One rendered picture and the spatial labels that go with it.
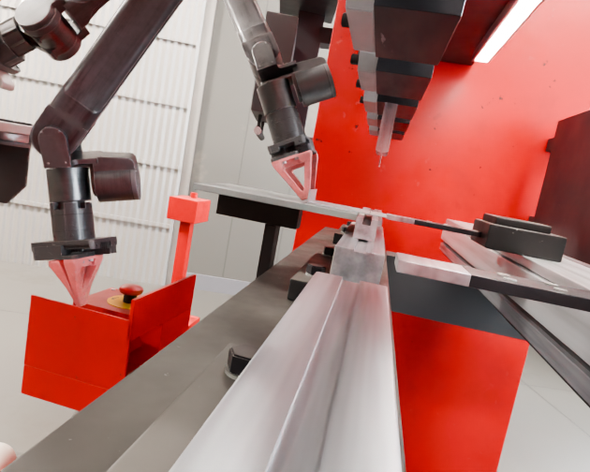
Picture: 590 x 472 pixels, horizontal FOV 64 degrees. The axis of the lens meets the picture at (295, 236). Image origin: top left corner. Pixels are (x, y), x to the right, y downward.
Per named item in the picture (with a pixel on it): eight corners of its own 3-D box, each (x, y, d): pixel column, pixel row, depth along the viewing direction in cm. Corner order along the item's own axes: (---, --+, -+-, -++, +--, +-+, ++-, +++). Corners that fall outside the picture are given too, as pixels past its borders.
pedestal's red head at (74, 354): (103, 348, 89) (115, 255, 86) (182, 370, 86) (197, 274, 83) (20, 393, 69) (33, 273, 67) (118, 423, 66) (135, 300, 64)
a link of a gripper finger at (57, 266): (95, 310, 67) (89, 243, 66) (51, 311, 68) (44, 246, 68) (123, 300, 73) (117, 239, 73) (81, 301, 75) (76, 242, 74)
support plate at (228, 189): (228, 188, 93) (228, 183, 93) (360, 213, 89) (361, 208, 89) (192, 188, 76) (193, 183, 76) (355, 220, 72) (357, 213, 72)
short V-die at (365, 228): (359, 226, 87) (361, 210, 86) (375, 228, 86) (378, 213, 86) (352, 237, 67) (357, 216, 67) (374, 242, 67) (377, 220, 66)
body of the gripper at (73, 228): (93, 253, 66) (87, 199, 66) (30, 256, 68) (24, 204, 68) (119, 247, 73) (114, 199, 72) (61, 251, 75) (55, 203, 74)
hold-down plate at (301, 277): (315, 264, 94) (317, 249, 94) (342, 270, 93) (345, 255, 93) (286, 299, 65) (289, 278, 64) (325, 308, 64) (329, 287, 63)
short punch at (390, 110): (373, 166, 84) (384, 111, 83) (384, 168, 84) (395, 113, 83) (373, 163, 74) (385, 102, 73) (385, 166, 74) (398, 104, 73)
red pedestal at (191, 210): (157, 327, 282) (177, 188, 271) (197, 336, 278) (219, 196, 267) (140, 337, 262) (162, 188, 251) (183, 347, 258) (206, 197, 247)
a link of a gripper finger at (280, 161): (328, 193, 84) (312, 141, 83) (323, 193, 77) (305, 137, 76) (291, 204, 85) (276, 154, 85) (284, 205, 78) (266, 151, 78)
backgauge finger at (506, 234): (384, 222, 85) (390, 195, 85) (535, 252, 82) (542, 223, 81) (384, 228, 74) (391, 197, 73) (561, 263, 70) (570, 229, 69)
